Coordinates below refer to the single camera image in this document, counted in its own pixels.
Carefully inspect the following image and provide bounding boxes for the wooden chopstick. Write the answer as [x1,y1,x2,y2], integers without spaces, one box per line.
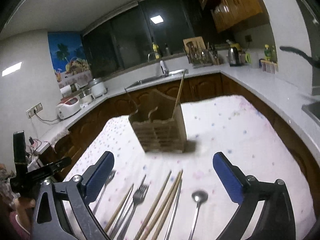
[134,171,171,240]
[172,70,186,118]
[104,184,134,233]
[139,170,183,239]

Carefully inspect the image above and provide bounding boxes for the kitchen faucet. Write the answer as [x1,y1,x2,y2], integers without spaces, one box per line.
[148,51,169,76]

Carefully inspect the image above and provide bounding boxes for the dish rack with utensils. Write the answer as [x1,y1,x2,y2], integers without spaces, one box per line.
[184,42,220,68]

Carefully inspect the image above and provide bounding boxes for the person's left hand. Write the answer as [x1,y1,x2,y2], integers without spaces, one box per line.
[14,197,36,232]

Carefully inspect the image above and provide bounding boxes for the steel chopstick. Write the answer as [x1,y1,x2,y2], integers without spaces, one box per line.
[164,180,182,240]
[110,185,133,239]

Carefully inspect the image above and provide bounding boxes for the steel spoon left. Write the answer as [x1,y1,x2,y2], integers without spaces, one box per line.
[92,170,116,215]

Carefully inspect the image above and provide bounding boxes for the steel round spoon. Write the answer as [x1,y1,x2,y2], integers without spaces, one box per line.
[188,190,208,240]

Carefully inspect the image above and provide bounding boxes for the white rice cooker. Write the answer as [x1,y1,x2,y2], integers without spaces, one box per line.
[55,98,81,120]

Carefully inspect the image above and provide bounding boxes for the white floral tablecloth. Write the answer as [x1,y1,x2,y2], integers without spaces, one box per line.
[67,96,316,239]

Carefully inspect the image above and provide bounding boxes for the white pot with lid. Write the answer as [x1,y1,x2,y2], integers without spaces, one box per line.
[88,78,107,99]

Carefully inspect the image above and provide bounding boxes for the tropical fruit poster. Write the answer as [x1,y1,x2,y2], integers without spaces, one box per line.
[48,32,92,88]

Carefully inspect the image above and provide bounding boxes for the wooden utensil holder caddy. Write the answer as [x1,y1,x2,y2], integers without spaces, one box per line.
[129,89,187,153]

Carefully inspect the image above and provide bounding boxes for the spice jar rack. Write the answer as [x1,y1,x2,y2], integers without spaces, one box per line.
[259,59,278,74]

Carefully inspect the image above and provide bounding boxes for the black wok pan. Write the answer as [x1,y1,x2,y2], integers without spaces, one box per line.
[279,46,320,69]

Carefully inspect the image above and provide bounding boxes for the steel electric kettle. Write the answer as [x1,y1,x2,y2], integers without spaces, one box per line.
[226,40,245,67]

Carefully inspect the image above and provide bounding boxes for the yellow oil bottle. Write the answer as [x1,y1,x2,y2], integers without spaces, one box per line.
[264,44,277,63]

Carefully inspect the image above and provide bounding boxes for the yellow dish soap bottle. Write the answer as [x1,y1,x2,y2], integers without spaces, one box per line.
[152,42,161,59]

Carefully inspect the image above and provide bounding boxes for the wooden cutting board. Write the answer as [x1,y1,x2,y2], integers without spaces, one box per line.
[183,36,207,54]

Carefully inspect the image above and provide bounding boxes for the wooden upper cabinets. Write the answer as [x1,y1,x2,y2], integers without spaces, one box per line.
[200,0,264,33]

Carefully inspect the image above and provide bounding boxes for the wall power outlet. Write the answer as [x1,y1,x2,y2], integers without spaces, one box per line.
[26,102,43,119]

